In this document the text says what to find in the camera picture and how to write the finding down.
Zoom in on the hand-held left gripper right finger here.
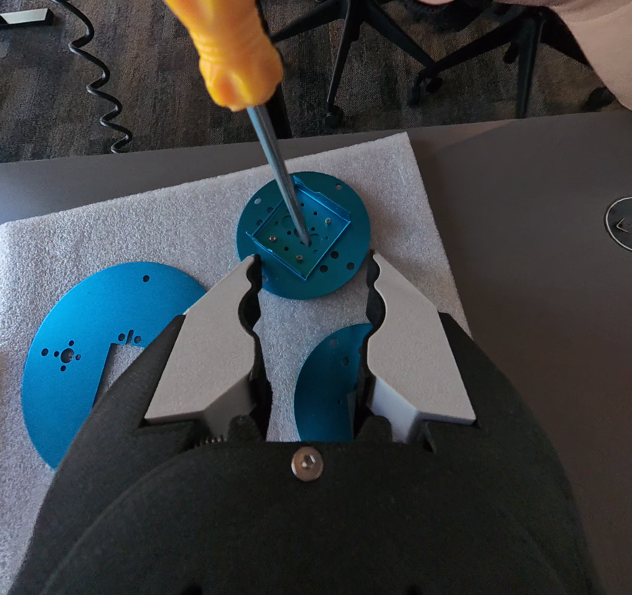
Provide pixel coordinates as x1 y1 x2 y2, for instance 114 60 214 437
352 252 479 446

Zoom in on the small blue perforated disc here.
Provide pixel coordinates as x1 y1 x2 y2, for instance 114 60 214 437
294 323 376 443

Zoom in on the large blue disc rectangular cutout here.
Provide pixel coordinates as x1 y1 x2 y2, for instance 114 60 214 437
22 262 208 471

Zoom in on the dark grey desk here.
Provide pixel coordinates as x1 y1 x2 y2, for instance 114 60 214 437
0 111 632 595

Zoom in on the white desk foot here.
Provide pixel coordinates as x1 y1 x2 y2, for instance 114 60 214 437
0 8 54 29

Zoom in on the person's right forearm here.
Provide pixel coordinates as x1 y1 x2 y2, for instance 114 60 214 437
558 0 632 109

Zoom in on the small blue round metal plate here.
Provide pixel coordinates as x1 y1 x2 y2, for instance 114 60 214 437
236 171 371 300

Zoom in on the round black desk control panel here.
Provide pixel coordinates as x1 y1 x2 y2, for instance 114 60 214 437
603 196 632 252

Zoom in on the blue square metal bracket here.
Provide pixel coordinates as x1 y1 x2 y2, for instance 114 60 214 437
247 175 352 280

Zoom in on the black desk leg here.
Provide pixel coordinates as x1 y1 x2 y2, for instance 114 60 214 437
249 0 293 139

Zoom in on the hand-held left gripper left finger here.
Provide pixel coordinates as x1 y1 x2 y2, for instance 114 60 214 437
144 253 274 442

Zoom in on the white foam sheet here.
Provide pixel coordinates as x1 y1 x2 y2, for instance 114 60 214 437
0 132 472 595

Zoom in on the yellow-handled screwdriver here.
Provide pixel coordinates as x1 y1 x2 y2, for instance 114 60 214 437
145 0 312 247

